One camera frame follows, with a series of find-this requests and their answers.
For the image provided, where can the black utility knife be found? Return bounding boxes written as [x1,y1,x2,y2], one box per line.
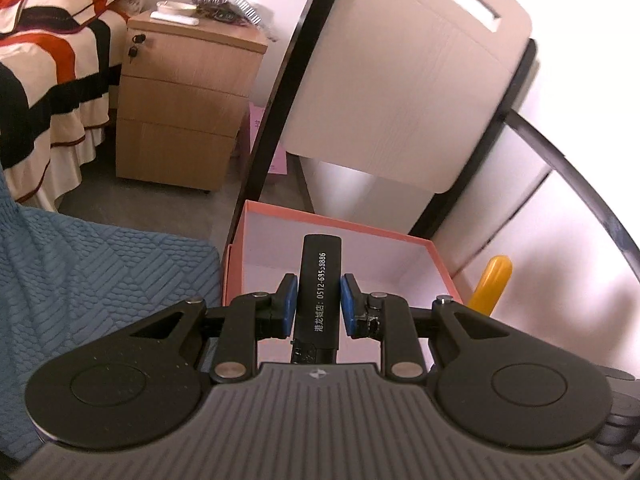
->
[291,234,342,364]

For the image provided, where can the yellow handled screwdriver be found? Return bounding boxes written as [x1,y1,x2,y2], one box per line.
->
[466,255,513,316]

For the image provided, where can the pink cardboard box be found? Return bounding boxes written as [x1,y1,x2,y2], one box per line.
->
[221,199,464,361]

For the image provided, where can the pink paper bag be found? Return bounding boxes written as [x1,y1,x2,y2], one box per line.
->
[238,102,288,178]

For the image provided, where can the blue textured sofa cover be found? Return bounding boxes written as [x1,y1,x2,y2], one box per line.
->
[1,186,221,462]

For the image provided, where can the beige chair backrest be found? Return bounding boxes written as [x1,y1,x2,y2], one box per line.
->
[281,0,532,193]

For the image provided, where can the wooden drawer cabinet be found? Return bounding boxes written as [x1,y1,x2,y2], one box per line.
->
[116,12,268,192]

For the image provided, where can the black keys in lock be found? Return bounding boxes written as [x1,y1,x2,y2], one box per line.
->
[127,34,146,61]

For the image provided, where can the clutter on cabinet top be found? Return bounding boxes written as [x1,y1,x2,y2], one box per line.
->
[151,0,279,42]

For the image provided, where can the striped bed cover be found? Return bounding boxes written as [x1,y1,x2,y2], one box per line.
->
[1,0,137,210]

